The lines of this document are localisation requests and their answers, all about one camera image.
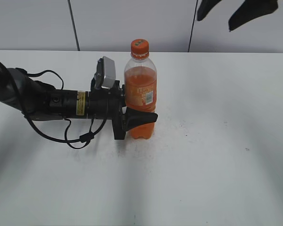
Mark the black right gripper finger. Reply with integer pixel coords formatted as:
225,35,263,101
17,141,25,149
197,0,221,21
228,0,278,32

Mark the orange drink plastic bottle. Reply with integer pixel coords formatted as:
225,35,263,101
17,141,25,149
124,53,158,139

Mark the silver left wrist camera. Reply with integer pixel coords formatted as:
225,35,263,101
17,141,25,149
92,56,116,89

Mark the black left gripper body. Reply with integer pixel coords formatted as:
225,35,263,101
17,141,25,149
87,80,126,140

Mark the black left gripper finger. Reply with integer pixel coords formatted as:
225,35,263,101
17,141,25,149
125,108,158,131

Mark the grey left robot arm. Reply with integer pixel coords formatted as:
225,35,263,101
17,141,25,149
0,56,158,144

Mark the orange bottle cap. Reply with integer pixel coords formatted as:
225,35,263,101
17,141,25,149
131,39,149,59

